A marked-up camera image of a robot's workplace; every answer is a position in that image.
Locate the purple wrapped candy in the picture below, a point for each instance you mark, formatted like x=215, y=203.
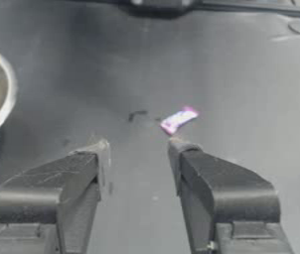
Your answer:
x=180, y=119

